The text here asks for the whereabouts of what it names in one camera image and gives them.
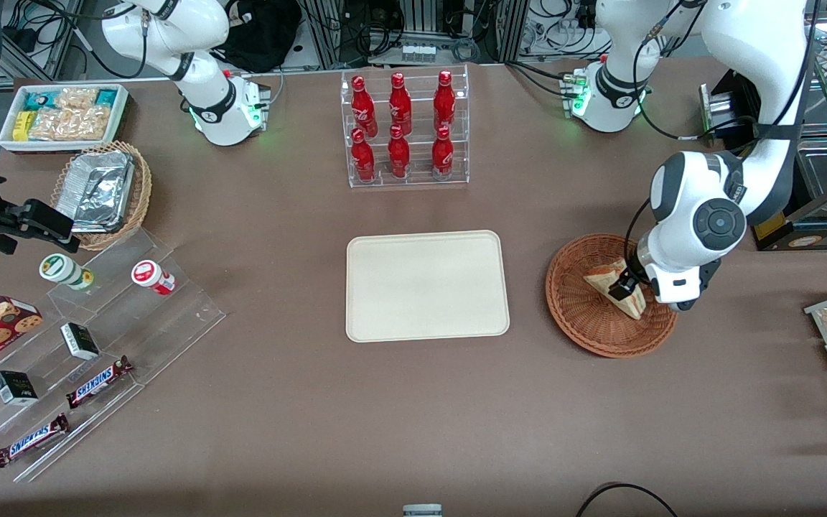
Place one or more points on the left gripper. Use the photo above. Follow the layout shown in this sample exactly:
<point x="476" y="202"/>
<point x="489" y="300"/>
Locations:
<point x="632" y="275"/>

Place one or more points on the triangular sandwich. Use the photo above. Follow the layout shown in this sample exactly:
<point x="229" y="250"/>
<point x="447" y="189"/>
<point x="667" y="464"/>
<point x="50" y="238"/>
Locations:
<point x="636" y="307"/>

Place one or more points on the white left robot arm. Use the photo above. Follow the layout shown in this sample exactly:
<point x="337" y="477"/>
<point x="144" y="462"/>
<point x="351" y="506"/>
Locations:
<point x="744" y="43"/>

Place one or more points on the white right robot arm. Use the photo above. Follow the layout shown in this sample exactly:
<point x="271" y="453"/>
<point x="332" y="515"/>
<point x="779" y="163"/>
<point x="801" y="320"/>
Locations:
<point x="205" y="93"/>

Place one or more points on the round brown wicker basket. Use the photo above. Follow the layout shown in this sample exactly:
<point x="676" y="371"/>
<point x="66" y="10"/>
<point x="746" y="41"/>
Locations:
<point x="593" y="323"/>

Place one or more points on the light wicker basket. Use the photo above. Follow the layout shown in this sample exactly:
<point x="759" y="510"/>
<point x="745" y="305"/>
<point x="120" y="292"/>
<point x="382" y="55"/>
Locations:
<point x="139" y="194"/>

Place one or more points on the beige plastic tray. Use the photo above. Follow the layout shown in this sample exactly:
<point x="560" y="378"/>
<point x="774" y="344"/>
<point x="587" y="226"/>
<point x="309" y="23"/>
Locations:
<point x="428" y="287"/>

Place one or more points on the green lidded cup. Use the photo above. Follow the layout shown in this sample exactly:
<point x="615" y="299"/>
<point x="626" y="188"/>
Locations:
<point x="62" y="269"/>

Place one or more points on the stack of foil trays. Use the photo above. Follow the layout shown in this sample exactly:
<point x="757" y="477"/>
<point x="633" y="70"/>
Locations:
<point x="94" y="190"/>

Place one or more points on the white rectangular snack bin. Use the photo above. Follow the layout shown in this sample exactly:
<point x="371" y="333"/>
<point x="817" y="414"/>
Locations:
<point x="6" y="142"/>

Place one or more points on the yellow snack pack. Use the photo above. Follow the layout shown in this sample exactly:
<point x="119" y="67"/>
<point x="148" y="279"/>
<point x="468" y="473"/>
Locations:
<point x="23" y="126"/>

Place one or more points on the large clear cracker bag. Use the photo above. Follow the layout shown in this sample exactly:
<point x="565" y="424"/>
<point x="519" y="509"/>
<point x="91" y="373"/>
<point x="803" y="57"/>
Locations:
<point x="69" y="123"/>

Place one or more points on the small black box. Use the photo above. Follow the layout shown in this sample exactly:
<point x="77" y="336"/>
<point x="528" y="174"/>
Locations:
<point x="80" y="341"/>
<point x="15" y="388"/>

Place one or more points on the teal snack pack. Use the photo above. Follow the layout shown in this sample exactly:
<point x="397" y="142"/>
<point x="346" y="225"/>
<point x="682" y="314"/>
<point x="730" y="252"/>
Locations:
<point x="106" y="98"/>
<point x="40" y="100"/>

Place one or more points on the red lidded cup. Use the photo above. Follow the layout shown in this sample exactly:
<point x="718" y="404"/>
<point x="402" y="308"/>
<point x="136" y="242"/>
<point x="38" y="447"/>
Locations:
<point x="149" y="276"/>

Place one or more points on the small clear cracker bag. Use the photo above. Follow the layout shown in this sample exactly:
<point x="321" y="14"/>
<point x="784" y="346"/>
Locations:
<point x="76" y="98"/>

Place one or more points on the Snickers bar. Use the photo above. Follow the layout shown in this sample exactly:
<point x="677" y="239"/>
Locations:
<point x="31" y="440"/>
<point x="97" y="382"/>

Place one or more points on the clear acrylic stepped stand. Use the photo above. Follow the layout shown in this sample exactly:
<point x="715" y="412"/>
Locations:
<point x="169" y="323"/>

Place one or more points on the red cola bottle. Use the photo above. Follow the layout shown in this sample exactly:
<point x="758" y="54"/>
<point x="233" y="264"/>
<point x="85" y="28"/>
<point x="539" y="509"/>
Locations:
<point x="363" y="108"/>
<point x="362" y="159"/>
<point x="444" y="104"/>
<point x="400" y="106"/>
<point x="398" y="156"/>
<point x="442" y="156"/>

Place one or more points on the clear acrylic bottle rack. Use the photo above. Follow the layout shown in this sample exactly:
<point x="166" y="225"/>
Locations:
<point x="421" y="181"/>

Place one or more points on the black bag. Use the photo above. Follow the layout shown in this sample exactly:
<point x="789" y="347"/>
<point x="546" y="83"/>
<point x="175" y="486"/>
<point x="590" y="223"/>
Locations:
<point x="263" y="36"/>

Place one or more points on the white power strip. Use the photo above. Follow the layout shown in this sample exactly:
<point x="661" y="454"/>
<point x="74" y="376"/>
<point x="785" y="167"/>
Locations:
<point x="417" y="52"/>

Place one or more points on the small grey white device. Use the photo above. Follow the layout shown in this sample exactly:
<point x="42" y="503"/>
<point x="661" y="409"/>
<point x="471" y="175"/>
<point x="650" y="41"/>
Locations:
<point x="422" y="510"/>

